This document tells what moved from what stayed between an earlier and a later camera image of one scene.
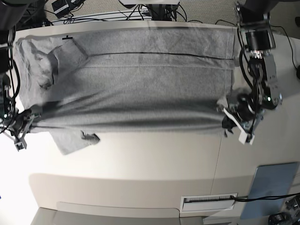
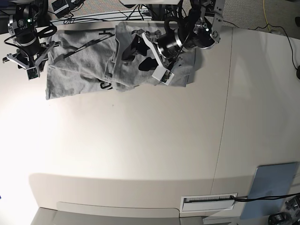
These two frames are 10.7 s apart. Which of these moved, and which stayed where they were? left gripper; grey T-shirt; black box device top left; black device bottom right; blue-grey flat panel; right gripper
Moved: left gripper; grey T-shirt; right gripper
Stayed: black box device top left; blue-grey flat panel; black device bottom right
